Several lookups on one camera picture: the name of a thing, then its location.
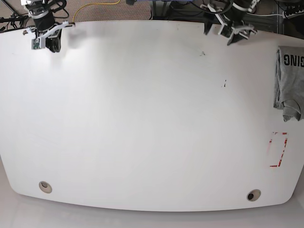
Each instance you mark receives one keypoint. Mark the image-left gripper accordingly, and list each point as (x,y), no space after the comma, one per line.
(48,31)

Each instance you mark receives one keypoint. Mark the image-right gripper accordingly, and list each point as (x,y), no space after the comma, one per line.
(232,25)

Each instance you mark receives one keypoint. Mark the grey printed T-shirt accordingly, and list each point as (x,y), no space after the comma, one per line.
(289,82)

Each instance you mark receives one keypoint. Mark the black tripod legs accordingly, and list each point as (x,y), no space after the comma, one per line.
(15,22)

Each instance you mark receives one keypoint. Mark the white power strip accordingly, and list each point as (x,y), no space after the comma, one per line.
(293,11)

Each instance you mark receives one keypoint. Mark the red tape rectangle marking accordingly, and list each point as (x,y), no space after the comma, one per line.
(276,148)

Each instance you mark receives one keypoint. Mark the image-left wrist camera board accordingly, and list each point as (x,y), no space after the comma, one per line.
(35,44)

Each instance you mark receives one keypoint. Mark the grey metal frame leg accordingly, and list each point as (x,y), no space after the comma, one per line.
(160,9)

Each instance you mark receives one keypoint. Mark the left table cable grommet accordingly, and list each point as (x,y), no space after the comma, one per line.
(45,187)

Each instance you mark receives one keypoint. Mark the table cable grommet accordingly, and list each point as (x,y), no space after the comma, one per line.
(45,187)
(253,195)

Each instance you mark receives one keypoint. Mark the right table cable grommet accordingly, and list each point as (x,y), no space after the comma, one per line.
(253,195)

